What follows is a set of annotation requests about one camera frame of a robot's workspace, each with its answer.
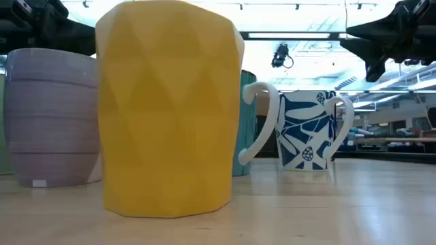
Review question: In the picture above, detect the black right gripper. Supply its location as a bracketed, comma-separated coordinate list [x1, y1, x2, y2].
[340, 0, 436, 82]

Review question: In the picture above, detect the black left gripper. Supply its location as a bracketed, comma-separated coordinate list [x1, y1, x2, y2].
[0, 0, 96, 56]

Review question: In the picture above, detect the lavender ceramic mug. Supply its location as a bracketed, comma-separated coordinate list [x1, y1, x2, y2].
[3, 47, 103, 189]

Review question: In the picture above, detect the white blue patterned mug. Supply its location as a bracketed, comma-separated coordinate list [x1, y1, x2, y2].
[275, 90, 355, 172]

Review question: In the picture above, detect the green mug brown rim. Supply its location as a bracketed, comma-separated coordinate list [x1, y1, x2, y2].
[0, 73, 14, 176]

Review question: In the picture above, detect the yellow faceted mug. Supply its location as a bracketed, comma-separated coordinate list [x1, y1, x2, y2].
[95, 0, 245, 218]

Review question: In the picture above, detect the teal mug white handle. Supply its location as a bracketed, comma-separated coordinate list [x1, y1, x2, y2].
[232, 69, 281, 177]

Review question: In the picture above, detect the wooden workbench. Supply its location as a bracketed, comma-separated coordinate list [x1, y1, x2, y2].
[354, 135, 436, 144]

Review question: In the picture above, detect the black room partition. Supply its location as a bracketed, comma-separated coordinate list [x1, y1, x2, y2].
[255, 114, 279, 159]

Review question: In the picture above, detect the black overhead camera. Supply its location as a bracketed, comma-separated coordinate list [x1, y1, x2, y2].
[271, 43, 294, 69]

